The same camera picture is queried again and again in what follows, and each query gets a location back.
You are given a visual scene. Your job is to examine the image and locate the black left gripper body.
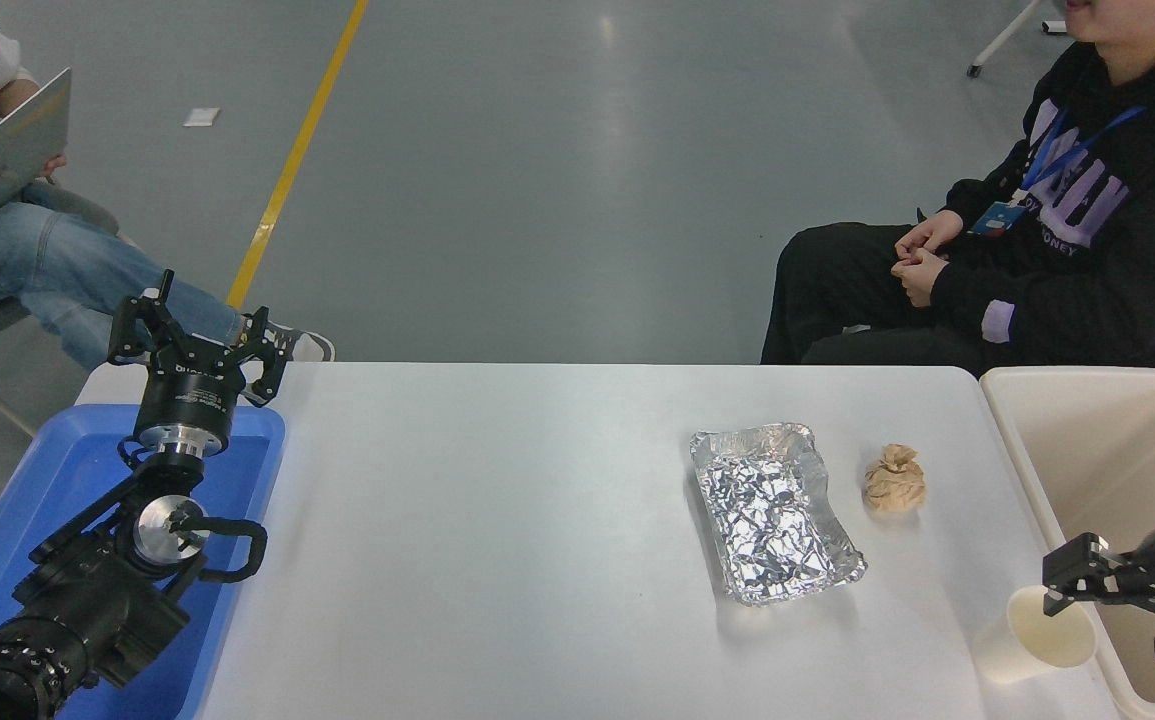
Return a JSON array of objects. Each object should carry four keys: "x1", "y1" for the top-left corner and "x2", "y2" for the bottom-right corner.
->
[{"x1": 135, "y1": 352, "x2": 246, "y2": 441}]

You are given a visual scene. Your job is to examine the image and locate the white paper cup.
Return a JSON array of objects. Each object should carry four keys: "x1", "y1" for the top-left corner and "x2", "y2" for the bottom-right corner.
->
[{"x1": 972, "y1": 585, "x2": 1099, "y2": 686}]

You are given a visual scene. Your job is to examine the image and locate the person's left hand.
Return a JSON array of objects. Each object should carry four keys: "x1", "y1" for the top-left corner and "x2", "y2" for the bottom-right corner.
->
[{"x1": 890, "y1": 248, "x2": 950, "y2": 308}]

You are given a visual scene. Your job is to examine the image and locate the person's right hand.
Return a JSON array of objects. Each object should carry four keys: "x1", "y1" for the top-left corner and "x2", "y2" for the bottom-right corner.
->
[{"x1": 895, "y1": 210, "x2": 966, "y2": 263}]

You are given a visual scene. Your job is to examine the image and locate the large pale plastic bin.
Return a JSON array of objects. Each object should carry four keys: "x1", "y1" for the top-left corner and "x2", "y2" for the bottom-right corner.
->
[{"x1": 979, "y1": 366, "x2": 1155, "y2": 720}]

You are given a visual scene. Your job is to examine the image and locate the blue plastic tray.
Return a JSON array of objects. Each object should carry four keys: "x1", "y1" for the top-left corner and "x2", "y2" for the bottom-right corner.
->
[{"x1": 0, "y1": 403, "x2": 286, "y2": 720}]

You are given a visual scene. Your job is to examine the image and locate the grey chair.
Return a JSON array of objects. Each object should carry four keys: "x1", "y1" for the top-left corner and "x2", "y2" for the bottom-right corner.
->
[{"x1": 22, "y1": 183, "x2": 123, "y2": 239}]

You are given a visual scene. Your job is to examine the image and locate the person with laptop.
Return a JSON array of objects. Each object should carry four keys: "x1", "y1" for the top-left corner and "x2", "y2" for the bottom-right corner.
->
[{"x1": 0, "y1": 0, "x2": 335, "y2": 373}]

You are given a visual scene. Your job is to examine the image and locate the crumpled tan paper ball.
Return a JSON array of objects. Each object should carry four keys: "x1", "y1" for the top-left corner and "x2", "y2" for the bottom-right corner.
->
[{"x1": 861, "y1": 443, "x2": 927, "y2": 513}]

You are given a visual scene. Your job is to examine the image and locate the crinkled foil tray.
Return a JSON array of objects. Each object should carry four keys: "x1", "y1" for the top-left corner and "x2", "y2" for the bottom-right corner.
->
[{"x1": 688, "y1": 421, "x2": 868, "y2": 608}]

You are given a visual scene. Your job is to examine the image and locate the white stand leg with caster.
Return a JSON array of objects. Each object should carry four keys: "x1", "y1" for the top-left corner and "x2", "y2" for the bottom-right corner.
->
[{"x1": 967, "y1": 0, "x2": 1073, "y2": 79}]

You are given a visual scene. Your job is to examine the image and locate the person with blue lanyard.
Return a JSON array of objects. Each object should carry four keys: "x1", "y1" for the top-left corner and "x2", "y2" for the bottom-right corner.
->
[{"x1": 759, "y1": 0, "x2": 1155, "y2": 379}]

